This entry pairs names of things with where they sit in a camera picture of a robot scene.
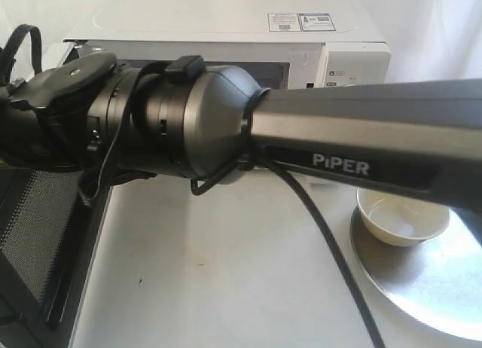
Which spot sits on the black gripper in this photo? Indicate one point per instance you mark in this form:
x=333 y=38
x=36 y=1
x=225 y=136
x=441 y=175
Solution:
x=44 y=124

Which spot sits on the white microwave door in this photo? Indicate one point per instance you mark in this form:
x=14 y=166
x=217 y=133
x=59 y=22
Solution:
x=48 y=239

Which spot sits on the small white ceramic bowl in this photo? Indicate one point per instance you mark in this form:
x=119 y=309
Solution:
x=401 y=221

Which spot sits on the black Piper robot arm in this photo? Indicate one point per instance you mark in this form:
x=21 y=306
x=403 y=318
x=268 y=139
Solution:
x=419 y=140

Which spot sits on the white microwave oven body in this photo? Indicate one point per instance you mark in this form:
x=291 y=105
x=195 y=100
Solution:
x=226 y=31

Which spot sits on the warning label sticker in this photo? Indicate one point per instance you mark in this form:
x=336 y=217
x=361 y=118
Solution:
x=300 y=22

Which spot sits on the round silver metal tray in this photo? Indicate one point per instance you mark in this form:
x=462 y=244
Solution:
x=438 y=282

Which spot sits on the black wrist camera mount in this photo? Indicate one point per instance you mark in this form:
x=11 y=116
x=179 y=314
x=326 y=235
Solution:
x=80 y=78

